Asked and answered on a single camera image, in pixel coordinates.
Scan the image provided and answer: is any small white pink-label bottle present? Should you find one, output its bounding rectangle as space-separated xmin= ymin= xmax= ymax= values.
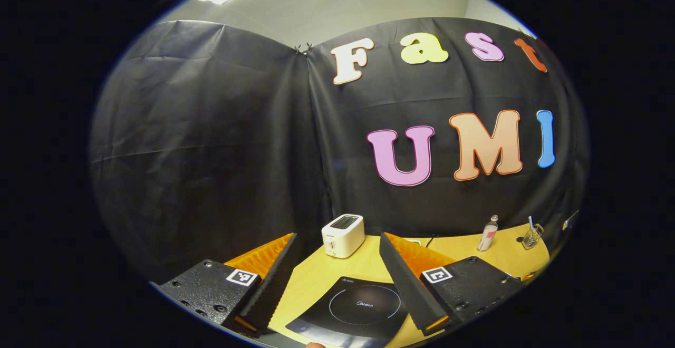
xmin=477 ymin=214 xmax=499 ymax=253

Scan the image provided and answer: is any white toaster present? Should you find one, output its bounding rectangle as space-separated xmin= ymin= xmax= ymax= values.
xmin=321 ymin=214 xmax=366 ymax=259

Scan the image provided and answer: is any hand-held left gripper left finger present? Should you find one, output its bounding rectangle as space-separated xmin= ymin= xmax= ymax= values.
xmin=157 ymin=233 xmax=299 ymax=338

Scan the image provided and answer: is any black induction cooktop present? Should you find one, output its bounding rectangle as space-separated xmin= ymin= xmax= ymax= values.
xmin=285 ymin=276 xmax=410 ymax=348

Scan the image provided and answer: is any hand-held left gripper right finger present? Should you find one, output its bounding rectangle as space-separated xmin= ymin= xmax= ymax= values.
xmin=379 ymin=231 xmax=526 ymax=337

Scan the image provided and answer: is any clear glass cup with straw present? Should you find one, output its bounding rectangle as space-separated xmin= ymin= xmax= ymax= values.
xmin=517 ymin=216 xmax=545 ymax=250

